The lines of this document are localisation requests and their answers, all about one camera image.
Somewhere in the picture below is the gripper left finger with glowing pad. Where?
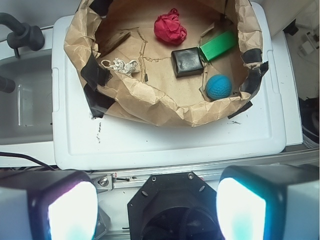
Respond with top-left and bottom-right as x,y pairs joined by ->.
0,170 -> 98,240

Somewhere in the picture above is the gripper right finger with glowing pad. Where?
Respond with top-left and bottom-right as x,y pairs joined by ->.
216,164 -> 320,240

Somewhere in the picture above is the white plastic bin lid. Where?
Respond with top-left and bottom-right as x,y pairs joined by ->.
51,2 -> 287,170

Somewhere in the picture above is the grey plastic sink basin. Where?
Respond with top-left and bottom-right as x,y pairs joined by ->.
0,49 -> 53,145

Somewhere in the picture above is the blue textured ball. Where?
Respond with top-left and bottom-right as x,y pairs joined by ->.
205,74 -> 232,100

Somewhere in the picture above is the brown paper bag tray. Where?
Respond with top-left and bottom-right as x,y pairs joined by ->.
64,0 -> 269,127

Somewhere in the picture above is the black square block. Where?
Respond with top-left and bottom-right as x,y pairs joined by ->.
171,47 -> 204,78

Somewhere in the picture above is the green rectangular block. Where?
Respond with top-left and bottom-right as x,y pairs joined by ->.
199,30 -> 238,62

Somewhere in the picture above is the brown wooden piece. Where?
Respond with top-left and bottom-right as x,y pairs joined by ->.
99,30 -> 131,57

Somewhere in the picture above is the crumpled red paper ball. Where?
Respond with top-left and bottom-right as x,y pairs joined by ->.
153,8 -> 188,45

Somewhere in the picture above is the black cable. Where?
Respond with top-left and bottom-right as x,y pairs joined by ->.
0,151 -> 60,172

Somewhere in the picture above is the black octagonal mount plate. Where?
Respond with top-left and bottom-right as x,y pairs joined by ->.
127,172 -> 224,240

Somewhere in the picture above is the aluminium rail with bracket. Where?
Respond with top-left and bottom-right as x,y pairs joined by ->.
89,147 -> 320,192

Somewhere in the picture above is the dark grey faucet handle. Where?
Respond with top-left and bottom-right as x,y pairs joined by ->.
0,12 -> 45,59

